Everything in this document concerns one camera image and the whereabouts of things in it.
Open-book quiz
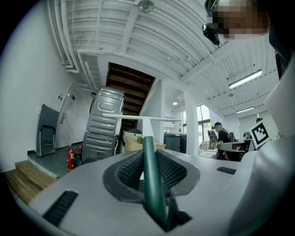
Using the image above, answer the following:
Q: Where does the large window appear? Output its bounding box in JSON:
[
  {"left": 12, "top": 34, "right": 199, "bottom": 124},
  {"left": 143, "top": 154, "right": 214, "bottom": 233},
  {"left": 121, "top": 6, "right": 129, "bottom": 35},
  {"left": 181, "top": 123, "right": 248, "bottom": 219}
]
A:
[{"left": 182, "top": 105, "right": 212, "bottom": 141}]

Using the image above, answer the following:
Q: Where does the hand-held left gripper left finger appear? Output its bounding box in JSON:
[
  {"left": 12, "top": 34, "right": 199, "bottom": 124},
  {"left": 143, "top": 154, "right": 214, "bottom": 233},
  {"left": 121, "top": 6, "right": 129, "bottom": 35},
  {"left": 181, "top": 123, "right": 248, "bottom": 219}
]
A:
[{"left": 103, "top": 150, "right": 145, "bottom": 203}]

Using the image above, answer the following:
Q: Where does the long ceiling tube light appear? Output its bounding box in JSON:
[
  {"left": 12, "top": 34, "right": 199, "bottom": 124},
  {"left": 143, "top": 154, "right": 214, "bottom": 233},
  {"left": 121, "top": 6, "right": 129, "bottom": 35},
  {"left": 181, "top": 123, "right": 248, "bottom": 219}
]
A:
[
  {"left": 235, "top": 106, "right": 255, "bottom": 114},
  {"left": 228, "top": 69, "right": 263, "bottom": 90}
]

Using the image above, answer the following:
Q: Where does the black head-mounted camera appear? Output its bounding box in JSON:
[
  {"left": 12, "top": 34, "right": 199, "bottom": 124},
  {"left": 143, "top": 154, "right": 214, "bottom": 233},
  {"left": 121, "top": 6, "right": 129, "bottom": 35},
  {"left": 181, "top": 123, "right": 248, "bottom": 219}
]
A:
[{"left": 202, "top": 23, "right": 221, "bottom": 46}]

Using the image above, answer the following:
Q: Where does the wooden staircase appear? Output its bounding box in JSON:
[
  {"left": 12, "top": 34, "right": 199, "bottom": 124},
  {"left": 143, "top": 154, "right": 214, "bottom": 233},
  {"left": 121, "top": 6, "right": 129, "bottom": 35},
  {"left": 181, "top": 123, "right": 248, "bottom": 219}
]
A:
[{"left": 105, "top": 62, "right": 156, "bottom": 134}]

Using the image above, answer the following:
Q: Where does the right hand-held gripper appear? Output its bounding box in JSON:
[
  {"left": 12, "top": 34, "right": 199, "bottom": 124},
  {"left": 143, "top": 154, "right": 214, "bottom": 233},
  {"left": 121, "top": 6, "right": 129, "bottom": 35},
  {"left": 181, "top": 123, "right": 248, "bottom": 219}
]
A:
[{"left": 218, "top": 121, "right": 271, "bottom": 153}]

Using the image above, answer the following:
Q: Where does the round metal ceiling fixture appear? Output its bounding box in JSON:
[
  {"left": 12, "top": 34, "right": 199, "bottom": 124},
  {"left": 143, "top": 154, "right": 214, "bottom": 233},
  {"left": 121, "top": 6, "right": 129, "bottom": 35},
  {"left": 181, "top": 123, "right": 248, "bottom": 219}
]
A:
[{"left": 137, "top": 0, "right": 154, "bottom": 13}]

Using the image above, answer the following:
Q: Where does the person's head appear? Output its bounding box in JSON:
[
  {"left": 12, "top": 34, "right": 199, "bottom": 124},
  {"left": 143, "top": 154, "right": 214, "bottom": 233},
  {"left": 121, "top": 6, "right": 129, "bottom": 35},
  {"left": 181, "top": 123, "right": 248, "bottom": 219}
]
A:
[{"left": 206, "top": 0, "right": 271, "bottom": 40}]

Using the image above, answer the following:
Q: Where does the person's black t-shirt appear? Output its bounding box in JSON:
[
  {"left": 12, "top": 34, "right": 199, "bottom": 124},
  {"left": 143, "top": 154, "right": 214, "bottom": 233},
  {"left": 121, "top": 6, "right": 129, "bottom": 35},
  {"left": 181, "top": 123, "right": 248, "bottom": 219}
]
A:
[{"left": 267, "top": 0, "right": 295, "bottom": 80}]

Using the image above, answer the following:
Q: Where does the white door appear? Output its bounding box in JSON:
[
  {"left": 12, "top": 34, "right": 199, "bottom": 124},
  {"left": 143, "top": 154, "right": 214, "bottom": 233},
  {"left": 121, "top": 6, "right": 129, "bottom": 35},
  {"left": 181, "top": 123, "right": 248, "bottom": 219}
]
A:
[{"left": 55, "top": 83, "right": 93, "bottom": 149}]

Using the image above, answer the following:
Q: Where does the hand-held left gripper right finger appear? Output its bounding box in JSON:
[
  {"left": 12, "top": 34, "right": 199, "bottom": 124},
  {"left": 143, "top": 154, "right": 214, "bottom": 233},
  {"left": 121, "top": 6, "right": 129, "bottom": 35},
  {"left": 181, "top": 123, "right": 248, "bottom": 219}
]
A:
[{"left": 156, "top": 149, "right": 201, "bottom": 196}]

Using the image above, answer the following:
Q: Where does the white ceiling pipe bundle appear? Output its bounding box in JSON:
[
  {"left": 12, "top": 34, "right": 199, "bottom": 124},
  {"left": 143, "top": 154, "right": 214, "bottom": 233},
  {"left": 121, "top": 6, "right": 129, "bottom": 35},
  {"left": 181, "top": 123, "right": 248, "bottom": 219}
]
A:
[{"left": 47, "top": 0, "right": 80, "bottom": 74}]

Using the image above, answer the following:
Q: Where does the wooden pallet step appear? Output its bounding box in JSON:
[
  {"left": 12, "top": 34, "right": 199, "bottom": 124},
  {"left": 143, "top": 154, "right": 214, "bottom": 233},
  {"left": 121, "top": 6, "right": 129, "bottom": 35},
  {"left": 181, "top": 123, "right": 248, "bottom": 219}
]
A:
[{"left": 4, "top": 160, "right": 57, "bottom": 206}]

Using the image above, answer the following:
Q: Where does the red fire extinguisher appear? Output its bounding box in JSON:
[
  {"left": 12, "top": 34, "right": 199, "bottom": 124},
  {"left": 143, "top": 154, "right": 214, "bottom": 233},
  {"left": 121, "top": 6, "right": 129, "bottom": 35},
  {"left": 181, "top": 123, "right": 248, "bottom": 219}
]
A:
[{"left": 66, "top": 148, "right": 76, "bottom": 173}]

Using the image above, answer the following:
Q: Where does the large cardboard box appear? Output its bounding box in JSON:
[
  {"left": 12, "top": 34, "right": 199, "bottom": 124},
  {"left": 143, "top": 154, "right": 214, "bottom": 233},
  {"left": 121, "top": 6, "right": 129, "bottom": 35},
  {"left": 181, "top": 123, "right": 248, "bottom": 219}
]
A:
[{"left": 124, "top": 135, "right": 167, "bottom": 154}]

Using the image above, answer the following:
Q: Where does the black bin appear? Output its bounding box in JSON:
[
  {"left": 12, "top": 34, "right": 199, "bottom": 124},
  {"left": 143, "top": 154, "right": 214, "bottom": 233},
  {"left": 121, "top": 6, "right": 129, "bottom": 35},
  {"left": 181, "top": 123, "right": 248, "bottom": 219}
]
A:
[{"left": 163, "top": 133, "right": 187, "bottom": 154}]

